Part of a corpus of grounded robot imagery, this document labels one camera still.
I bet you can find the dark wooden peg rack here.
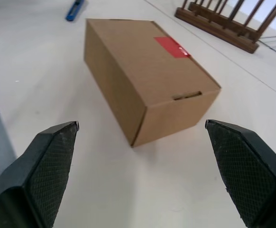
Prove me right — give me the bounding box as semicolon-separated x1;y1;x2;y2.
175;0;276;55

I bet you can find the brown cardboard box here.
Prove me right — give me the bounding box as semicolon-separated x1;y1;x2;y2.
83;18;222;148

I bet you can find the red tape strip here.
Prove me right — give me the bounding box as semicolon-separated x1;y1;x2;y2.
154;37;192;59

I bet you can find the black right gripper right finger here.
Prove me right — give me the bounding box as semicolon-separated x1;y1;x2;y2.
204;119;276;228

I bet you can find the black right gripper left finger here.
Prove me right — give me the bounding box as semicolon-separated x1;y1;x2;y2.
0;121;80;228

